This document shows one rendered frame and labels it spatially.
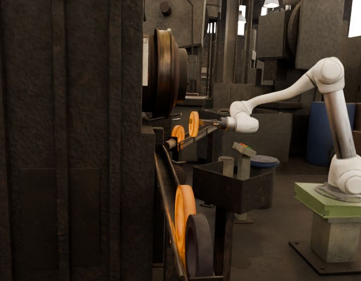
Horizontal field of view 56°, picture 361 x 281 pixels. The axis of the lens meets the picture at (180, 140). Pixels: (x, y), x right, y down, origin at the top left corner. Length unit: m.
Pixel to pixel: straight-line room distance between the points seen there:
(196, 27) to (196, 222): 3.87
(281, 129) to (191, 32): 1.68
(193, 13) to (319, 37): 1.90
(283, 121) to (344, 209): 2.43
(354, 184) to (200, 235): 1.35
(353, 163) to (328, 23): 3.72
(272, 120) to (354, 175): 2.43
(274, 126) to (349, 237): 2.27
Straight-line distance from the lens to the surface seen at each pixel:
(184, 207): 0.92
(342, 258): 2.41
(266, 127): 4.27
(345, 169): 2.02
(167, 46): 1.65
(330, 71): 1.91
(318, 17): 5.38
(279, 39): 5.34
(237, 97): 5.94
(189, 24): 4.52
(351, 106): 5.10
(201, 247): 0.76
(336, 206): 2.13
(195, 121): 2.02
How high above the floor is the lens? 1.07
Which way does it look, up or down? 10 degrees down
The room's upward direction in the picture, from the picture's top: 2 degrees clockwise
